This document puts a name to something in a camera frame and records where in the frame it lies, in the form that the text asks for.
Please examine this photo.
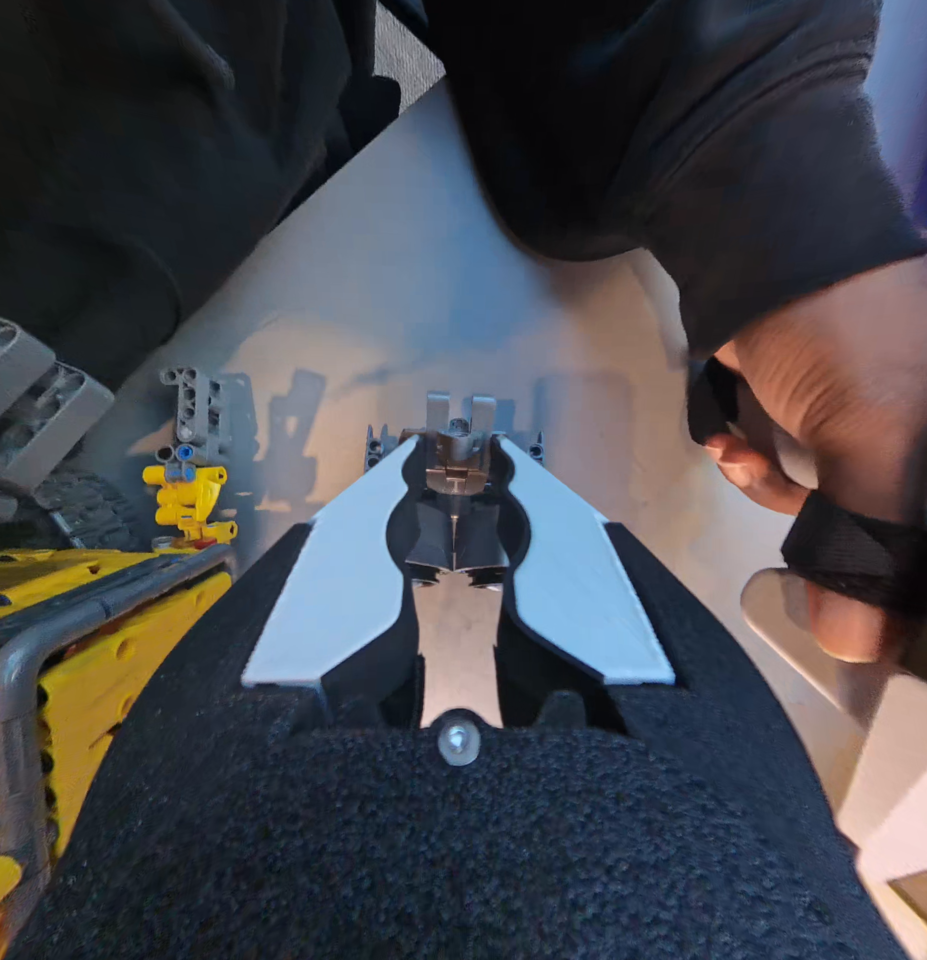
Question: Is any person's left forearm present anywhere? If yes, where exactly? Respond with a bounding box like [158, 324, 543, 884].
[426, 0, 927, 357]

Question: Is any grey desk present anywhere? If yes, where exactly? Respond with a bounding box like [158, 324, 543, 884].
[81, 78, 870, 826]

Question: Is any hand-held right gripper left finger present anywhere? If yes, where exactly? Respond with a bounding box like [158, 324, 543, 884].
[240, 435, 423, 687]

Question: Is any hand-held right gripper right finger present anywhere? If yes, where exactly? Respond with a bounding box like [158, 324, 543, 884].
[493, 435, 676, 685]

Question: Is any yellow toy robot body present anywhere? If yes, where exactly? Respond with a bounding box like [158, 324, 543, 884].
[0, 311, 240, 939]

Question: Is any person's left hand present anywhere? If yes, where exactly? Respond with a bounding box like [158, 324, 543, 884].
[703, 255, 927, 665]

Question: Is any grey Lego engine assembly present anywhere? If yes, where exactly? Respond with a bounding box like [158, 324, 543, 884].
[364, 390, 547, 594]

